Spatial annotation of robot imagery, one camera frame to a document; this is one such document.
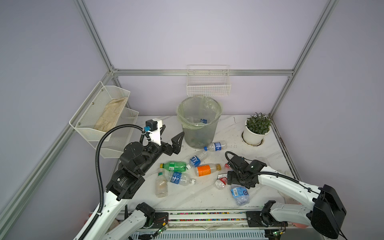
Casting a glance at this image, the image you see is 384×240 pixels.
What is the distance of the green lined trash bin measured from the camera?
82 cm

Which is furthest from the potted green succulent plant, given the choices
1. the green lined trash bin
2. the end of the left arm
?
the end of the left arm

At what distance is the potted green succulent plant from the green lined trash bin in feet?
0.73

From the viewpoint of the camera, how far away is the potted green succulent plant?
3.04 ft
